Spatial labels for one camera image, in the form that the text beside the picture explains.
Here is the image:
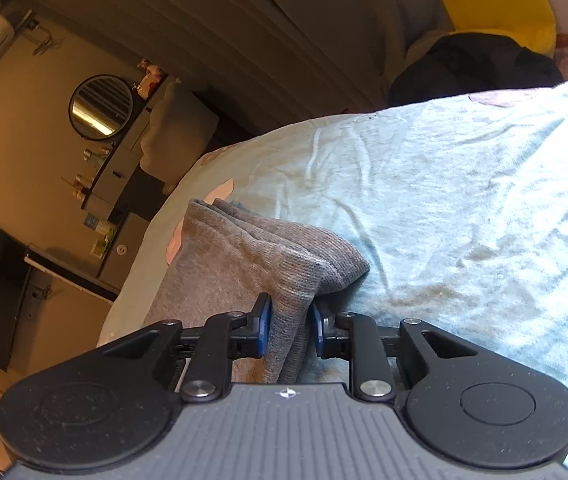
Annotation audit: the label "dark cloth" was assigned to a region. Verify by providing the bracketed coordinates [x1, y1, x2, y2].
[388, 32, 564, 108]

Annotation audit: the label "small grey cabinet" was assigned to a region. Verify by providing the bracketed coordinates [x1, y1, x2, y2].
[96, 210, 152, 286]

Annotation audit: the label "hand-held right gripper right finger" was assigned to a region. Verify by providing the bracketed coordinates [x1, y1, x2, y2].
[311, 300, 471, 404]

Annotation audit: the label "grey dressing table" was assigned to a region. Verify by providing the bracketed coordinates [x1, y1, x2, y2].
[81, 80, 185, 211]

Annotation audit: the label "round black-framed mirror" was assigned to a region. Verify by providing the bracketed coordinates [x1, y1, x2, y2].
[68, 75, 134, 140]

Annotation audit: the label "grey curtain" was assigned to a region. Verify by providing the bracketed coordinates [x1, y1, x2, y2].
[0, 0, 455, 116]

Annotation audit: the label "white television stand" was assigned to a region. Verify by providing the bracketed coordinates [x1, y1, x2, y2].
[24, 242, 119, 376]

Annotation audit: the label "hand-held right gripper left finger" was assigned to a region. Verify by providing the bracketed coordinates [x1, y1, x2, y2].
[96, 292, 272, 405]

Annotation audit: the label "pink plush toy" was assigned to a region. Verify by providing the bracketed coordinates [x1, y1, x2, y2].
[136, 59, 167, 98]

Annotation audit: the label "grey pants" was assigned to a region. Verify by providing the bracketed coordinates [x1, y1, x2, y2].
[141, 197, 371, 386]

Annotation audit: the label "light blue printed bedsheet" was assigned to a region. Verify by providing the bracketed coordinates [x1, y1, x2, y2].
[96, 80, 568, 480]

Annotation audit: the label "white cloud-shaped chair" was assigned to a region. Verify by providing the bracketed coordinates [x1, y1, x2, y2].
[138, 81, 221, 196]

